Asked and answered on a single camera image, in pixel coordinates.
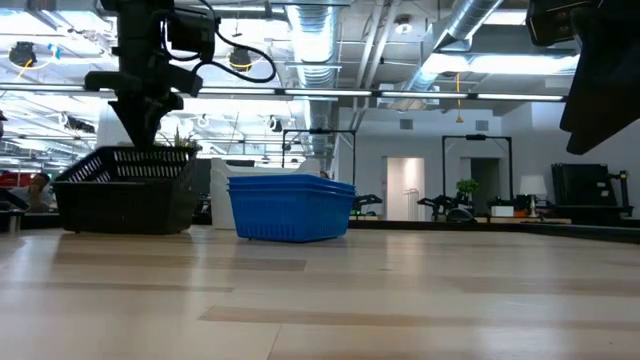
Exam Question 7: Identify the ceiling light strip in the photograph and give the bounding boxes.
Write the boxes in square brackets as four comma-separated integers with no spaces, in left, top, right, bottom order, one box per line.
[284,88,374,97]
[476,93,566,102]
[0,84,84,93]
[381,91,469,100]
[199,87,277,96]

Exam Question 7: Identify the small green potted plant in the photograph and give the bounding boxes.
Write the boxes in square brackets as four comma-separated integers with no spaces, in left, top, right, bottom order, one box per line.
[455,178,481,201]

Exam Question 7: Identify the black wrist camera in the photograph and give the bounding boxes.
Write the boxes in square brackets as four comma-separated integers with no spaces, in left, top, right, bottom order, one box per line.
[166,5,217,62]
[526,0,601,48]

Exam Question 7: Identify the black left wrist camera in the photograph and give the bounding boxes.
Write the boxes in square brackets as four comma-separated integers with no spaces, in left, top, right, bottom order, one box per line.
[166,5,217,62]

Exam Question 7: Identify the black camera cable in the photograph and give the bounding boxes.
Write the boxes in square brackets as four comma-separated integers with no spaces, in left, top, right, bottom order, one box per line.
[162,0,279,85]

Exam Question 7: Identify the grey metal post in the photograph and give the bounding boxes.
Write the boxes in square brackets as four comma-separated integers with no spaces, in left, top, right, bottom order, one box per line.
[0,209,24,234]

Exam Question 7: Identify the green plant in white pot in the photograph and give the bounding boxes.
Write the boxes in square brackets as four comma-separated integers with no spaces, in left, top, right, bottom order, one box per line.
[154,126,204,153]

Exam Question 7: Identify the silver ceiling air duct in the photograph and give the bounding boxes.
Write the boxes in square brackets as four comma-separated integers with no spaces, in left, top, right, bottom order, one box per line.
[399,0,504,94]
[285,0,342,161]

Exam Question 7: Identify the black shelf rack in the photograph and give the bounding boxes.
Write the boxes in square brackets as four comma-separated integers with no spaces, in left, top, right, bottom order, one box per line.
[550,162,635,227]

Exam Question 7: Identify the yellow hanging cable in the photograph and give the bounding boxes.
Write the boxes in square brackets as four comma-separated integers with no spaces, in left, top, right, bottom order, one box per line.
[453,72,465,125]

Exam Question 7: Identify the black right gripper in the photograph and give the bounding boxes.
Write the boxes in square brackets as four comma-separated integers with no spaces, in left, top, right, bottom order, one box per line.
[559,0,640,155]

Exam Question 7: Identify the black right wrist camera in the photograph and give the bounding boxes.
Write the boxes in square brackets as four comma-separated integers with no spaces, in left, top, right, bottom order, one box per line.
[526,0,601,48]

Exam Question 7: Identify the wooden desk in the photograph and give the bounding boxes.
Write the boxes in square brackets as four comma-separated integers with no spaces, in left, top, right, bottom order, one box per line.
[473,215,573,225]

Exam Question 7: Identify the white table lamp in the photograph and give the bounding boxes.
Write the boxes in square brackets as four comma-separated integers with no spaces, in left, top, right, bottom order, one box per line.
[518,174,549,219]

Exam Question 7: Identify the black camera stand frame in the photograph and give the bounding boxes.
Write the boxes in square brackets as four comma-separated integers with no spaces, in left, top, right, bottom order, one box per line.
[442,133,514,201]
[282,128,357,197]

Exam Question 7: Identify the black table frame rail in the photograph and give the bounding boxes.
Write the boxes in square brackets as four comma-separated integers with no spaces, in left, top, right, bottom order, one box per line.
[0,212,640,246]

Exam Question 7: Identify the black ceiling cord reel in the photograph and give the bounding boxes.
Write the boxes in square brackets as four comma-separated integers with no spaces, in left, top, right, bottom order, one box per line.
[8,41,38,68]
[228,45,253,72]

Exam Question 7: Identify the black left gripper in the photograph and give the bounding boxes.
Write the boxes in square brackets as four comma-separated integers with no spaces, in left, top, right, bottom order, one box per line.
[83,29,204,150]

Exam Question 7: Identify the person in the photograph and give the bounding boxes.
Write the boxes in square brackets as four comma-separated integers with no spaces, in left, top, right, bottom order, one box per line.
[8,172,55,215]

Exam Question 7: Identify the large ceiling light panel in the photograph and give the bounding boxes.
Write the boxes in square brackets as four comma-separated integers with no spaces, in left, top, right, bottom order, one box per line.
[423,51,580,77]

